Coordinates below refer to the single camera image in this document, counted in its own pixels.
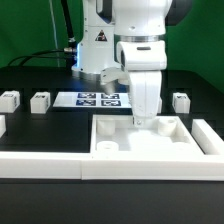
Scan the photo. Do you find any white square tabletop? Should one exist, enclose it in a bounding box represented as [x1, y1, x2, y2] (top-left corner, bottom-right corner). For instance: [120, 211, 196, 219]
[90, 115, 203, 158]

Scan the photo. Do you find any black cable bundle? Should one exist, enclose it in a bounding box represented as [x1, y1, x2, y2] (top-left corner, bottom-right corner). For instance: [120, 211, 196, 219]
[7, 0, 78, 67]

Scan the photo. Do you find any white sheet with tags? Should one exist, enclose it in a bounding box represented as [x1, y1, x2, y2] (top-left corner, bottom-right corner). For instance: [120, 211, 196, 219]
[53, 92, 131, 108]

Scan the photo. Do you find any white U-shaped fence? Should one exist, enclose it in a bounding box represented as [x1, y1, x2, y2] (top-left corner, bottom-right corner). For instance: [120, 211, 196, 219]
[0, 113, 224, 181]

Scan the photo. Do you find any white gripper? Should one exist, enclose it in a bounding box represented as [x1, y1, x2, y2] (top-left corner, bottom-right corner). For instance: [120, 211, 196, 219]
[116, 41, 167, 126]

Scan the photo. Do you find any white thin cable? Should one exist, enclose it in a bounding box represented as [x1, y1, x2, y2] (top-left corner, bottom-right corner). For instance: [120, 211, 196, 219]
[48, 0, 62, 68]

